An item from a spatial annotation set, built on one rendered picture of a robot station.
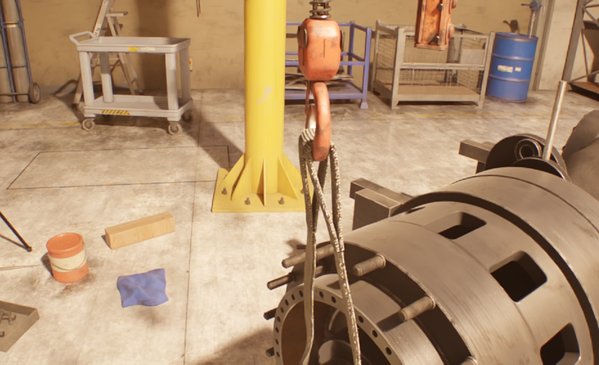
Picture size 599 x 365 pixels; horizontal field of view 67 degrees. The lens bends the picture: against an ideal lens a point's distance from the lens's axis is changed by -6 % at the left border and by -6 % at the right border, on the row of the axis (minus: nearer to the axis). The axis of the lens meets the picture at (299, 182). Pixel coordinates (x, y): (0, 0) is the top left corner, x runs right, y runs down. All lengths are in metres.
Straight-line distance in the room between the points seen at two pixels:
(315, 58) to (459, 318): 0.38
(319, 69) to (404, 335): 0.37
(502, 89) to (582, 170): 5.57
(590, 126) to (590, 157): 0.46
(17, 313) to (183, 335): 0.83
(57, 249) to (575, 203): 2.29
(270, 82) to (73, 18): 4.06
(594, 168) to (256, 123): 2.23
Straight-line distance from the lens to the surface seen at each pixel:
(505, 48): 6.95
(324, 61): 0.52
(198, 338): 2.21
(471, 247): 0.78
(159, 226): 2.95
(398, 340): 0.67
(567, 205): 0.97
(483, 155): 2.79
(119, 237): 2.89
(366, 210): 2.01
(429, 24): 0.77
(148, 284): 2.53
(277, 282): 0.91
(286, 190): 3.33
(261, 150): 3.24
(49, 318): 2.50
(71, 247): 2.61
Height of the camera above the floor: 1.48
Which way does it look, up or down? 24 degrees down
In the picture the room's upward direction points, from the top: 2 degrees clockwise
